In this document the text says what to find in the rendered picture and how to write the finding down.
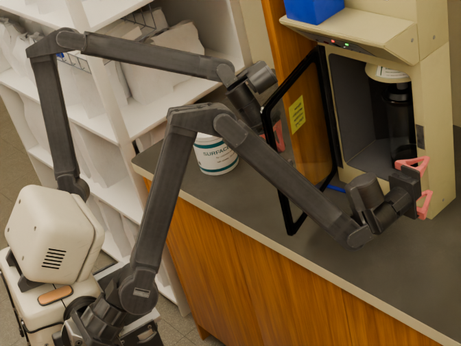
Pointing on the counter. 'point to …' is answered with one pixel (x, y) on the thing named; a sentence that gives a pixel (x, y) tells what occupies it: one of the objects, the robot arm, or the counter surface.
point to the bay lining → (357, 105)
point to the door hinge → (330, 104)
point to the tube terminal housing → (418, 93)
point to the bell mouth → (388, 75)
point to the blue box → (312, 9)
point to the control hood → (367, 33)
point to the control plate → (336, 42)
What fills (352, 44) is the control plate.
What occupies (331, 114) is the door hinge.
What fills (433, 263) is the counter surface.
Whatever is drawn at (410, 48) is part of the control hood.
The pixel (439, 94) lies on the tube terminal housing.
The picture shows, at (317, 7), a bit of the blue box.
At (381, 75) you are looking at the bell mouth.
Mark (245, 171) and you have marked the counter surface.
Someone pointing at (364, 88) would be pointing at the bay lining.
